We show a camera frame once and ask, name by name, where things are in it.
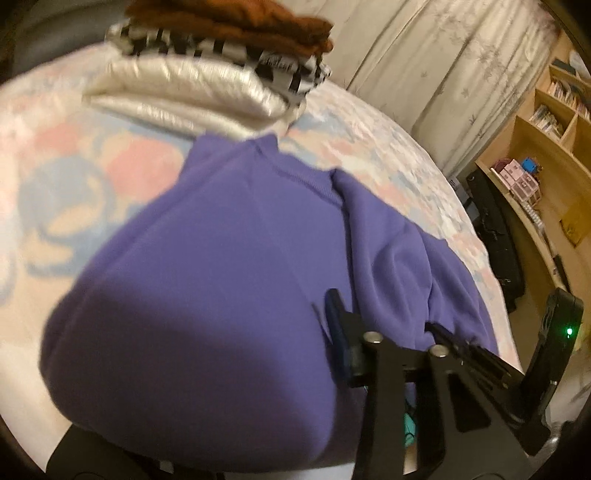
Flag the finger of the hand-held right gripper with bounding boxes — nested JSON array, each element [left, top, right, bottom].
[[424, 322, 525, 391]]

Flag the beige patterned curtain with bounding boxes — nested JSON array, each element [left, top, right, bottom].
[[318, 0, 564, 178]]

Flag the brown paper envelope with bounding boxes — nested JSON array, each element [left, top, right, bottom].
[[560, 198, 591, 250]]

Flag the silver folded jacket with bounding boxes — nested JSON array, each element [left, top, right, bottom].
[[83, 55, 310, 139]]

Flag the light wooden bookshelf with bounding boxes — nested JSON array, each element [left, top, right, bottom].
[[475, 32, 591, 324]]

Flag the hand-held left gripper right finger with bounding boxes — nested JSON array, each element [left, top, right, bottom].
[[324, 288, 536, 480]]

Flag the black bag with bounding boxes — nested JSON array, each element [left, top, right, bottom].
[[465, 168, 526, 315]]

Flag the pink storage boxes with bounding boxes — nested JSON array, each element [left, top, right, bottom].
[[490, 158, 541, 204]]

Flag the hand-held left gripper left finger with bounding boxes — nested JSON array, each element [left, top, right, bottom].
[[46, 422, 167, 480]]

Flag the row of books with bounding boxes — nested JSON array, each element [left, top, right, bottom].
[[529, 78, 578, 139]]

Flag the zebra striped folded cloth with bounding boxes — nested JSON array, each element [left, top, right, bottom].
[[105, 21, 332, 100]]

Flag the purple hoodie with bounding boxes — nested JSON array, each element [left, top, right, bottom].
[[39, 133, 502, 474]]

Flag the brown folded cloth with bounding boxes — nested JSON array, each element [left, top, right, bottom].
[[124, 0, 334, 58]]

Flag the bed with floral sheet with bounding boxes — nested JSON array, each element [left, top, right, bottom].
[[0, 69, 525, 472]]

